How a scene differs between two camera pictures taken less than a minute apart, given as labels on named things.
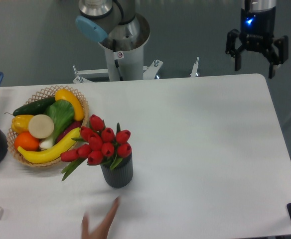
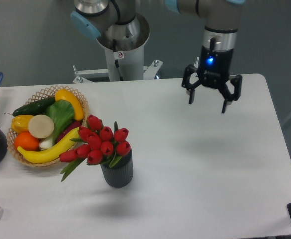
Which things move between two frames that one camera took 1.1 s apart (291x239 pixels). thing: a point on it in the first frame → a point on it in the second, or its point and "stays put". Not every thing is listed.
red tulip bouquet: (100, 144) stays put
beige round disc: (41, 126) stays put
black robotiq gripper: (256, 31) → (215, 64)
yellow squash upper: (61, 94) stays put
